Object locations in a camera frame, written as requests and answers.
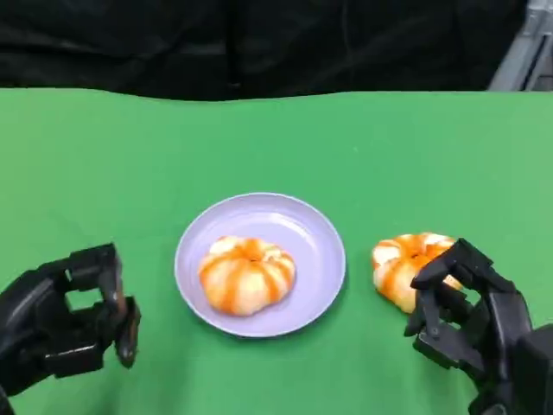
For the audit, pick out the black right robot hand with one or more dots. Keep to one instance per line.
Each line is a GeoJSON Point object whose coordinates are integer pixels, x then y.
{"type": "Point", "coordinates": [503, 322]}

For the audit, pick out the black backdrop curtain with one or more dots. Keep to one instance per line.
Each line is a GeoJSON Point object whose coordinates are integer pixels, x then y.
{"type": "Point", "coordinates": [173, 43]}

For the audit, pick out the grey metal frame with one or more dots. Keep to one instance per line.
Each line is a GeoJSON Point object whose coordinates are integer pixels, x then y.
{"type": "Point", "coordinates": [525, 56]}

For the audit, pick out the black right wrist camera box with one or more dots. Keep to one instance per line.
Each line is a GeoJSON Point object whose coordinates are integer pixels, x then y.
{"type": "Point", "coordinates": [540, 372]}

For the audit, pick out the green table cloth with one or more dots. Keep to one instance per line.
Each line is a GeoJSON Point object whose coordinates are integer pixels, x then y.
{"type": "Point", "coordinates": [276, 147]}

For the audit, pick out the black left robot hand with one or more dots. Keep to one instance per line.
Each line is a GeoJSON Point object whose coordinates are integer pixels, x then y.
{"type": "Point", "coordinates": [34, 320]}

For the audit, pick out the orange and white toy bread roll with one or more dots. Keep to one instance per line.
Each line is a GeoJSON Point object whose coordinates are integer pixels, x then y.
{"type": "Point", "coordinates": [399, 263]}
{"type": "Point", "coordinates": [246, 276]}

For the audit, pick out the lilac plate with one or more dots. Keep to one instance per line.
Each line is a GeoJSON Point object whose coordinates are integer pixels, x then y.
{"type": "Point", "coordinates": [315, 268]}

